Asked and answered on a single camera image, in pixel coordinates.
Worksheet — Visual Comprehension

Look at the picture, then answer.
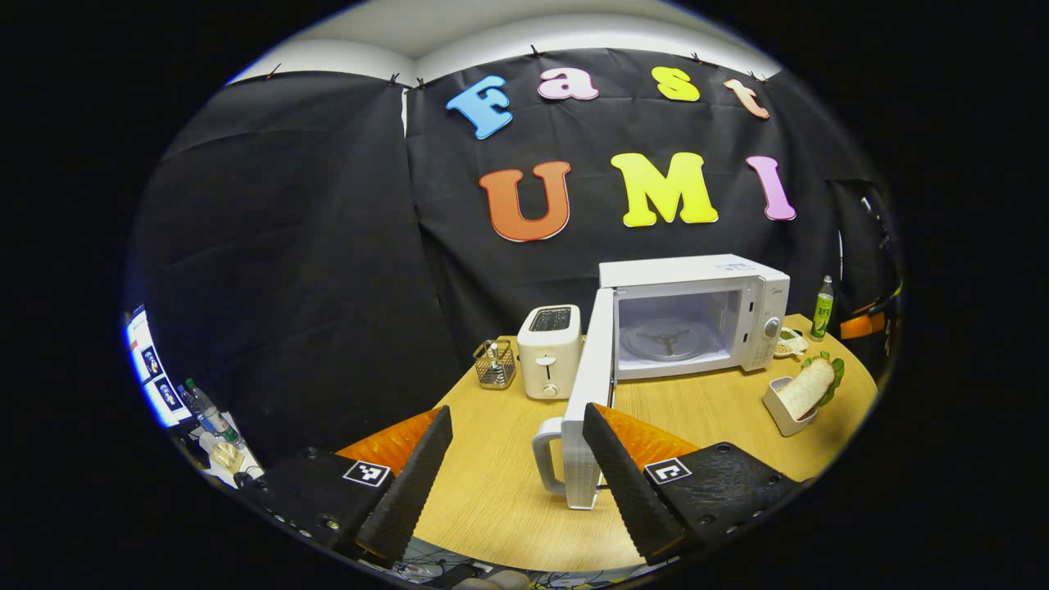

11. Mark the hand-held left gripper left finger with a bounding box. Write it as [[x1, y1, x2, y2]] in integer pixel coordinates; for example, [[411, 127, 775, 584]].
[[238, 405, 454, 565]]

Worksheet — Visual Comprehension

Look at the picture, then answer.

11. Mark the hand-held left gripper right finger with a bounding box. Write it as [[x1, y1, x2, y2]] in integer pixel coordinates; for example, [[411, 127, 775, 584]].
[[582, 402, 808, 568]]

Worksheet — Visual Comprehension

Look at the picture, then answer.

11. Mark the sandwich with lettuce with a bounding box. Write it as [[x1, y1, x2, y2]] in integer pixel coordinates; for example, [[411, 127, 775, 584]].
[[775, 351, 846, 421]]

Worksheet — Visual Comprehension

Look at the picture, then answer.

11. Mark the white microwave oven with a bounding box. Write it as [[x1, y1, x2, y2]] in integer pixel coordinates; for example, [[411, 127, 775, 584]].
[[531, 253, 792, 511]]

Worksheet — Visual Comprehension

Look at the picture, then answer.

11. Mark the green drink bottle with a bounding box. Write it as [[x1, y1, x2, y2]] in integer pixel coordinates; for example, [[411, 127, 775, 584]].
[[811, 275, 835, 342]]

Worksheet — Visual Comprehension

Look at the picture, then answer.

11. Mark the white plastic tray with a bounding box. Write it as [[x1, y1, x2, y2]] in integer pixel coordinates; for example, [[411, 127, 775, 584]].
[[762, 376, 819, 438]]

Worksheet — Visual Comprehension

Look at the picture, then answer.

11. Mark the white toaster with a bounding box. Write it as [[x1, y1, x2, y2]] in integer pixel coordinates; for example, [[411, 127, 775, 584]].
[[516, 304, 584, 402]]

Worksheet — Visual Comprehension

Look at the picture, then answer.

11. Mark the glass turntable plate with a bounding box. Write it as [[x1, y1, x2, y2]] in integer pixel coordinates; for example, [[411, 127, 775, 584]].
[[620, 318, 724, 365]]

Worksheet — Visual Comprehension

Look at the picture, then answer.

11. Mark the pale small object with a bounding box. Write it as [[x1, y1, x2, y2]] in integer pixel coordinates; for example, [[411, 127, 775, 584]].
[[199, 432, 248, 476]]

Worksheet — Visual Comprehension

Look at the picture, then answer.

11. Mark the clear water bottle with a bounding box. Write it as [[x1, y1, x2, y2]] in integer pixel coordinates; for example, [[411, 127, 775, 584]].
[[182, 378, 239, 447]]

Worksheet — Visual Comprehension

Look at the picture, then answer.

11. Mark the computer monitor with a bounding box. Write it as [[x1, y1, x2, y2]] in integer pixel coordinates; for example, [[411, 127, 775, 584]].
[[125, 305, 194, 429]]

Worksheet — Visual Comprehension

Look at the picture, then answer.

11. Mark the wire mesh basket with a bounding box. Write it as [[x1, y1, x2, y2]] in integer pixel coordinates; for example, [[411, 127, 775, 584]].
[[473, 339, 518, 390]]

